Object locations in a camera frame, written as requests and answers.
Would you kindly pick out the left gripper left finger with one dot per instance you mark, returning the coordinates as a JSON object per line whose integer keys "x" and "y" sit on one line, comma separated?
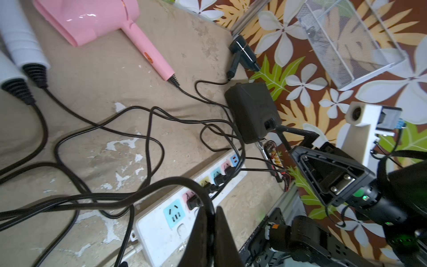
{"x": 197, "y": 250}

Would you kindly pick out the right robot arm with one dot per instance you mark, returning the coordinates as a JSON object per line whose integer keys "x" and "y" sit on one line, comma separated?
{"x": 394, "y": 197}

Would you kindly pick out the black hair dryer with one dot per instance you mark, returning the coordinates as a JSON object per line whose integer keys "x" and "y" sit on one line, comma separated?
{"x": 241, "y": 54}

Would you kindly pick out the white hair dryer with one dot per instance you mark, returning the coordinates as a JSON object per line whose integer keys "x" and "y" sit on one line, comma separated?
{"x": 26, "y": 57}
{"x": 14, "y": 81}

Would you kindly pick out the pink hair dryer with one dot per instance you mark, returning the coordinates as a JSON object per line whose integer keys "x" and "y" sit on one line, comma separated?
{"x": 81, "y": 22}

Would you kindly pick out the white multicolour power strip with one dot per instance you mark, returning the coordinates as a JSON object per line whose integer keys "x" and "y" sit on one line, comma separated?
{"x": 165, "y": 225}

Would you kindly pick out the black plastic tool case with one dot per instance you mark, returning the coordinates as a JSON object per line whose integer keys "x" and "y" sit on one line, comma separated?
{"x": 253, "y": 109}

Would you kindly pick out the white mesh basket right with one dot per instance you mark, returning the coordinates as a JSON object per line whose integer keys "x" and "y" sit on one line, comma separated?
{"x": 352, "y": 43}

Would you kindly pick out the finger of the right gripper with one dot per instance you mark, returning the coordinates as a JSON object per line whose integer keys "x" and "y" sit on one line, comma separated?
{"x": 308, "y": 136}

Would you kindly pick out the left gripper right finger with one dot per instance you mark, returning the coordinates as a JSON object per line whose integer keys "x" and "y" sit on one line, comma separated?
{"x": 226, "y": 253}

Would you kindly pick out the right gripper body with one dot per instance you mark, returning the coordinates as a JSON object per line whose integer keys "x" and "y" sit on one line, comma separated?
{"x": 332, "y": 174}

